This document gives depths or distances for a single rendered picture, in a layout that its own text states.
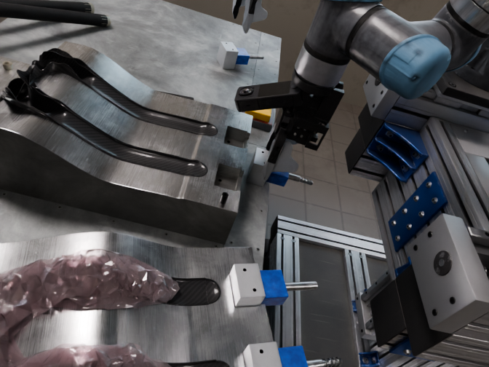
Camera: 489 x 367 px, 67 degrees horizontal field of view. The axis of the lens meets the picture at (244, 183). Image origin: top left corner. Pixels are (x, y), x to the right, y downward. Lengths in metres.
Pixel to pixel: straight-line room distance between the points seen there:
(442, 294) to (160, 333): 0.36
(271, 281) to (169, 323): 0.15
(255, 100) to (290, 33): 2.01
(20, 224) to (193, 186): 0.26
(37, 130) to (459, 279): 0.59
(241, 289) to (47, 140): 0.34
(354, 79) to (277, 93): 2.21
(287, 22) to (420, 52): 2.13
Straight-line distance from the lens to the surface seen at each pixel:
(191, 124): 0.70
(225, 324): 0.51
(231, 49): 1.06
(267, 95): 0.62
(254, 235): 0.66
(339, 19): 0.55
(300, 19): 2.59
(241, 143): 0.72
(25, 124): 0.60
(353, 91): 2.86
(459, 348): 0.65
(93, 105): 0.67
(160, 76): 0.97
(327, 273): 1.45
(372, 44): 0.52
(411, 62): 0.50
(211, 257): 0.55
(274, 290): 0.53
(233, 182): 0.64
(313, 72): 0.58
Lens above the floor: 1.31
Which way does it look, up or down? 44 degrees down
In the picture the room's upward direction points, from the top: 21 degrees clockwise
